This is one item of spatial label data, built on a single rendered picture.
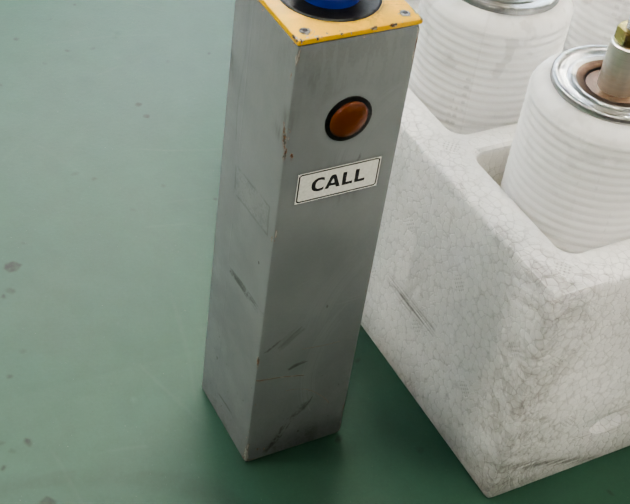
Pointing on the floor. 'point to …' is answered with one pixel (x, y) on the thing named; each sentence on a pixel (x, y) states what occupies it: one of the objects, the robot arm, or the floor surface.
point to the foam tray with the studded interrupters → (504, 314)
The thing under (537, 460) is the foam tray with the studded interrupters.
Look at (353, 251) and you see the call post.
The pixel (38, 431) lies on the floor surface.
